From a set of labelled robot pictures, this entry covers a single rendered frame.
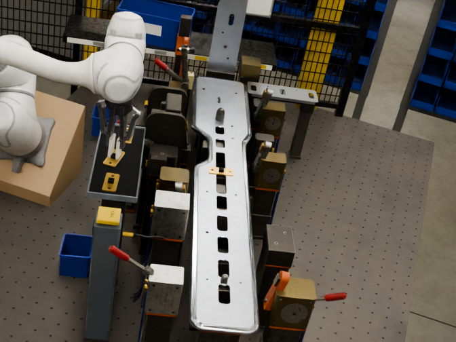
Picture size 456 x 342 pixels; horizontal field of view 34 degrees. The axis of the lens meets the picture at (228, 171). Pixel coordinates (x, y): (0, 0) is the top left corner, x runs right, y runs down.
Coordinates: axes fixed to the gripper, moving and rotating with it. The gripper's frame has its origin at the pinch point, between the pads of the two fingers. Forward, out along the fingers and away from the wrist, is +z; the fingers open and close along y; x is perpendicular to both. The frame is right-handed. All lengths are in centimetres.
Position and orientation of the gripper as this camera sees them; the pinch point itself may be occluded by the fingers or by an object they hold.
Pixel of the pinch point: (115, 146)
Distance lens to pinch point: 221.0
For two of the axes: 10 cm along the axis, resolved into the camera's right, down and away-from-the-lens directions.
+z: -1.7, 8.1, 5.7
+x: 2.5, -5.2, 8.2
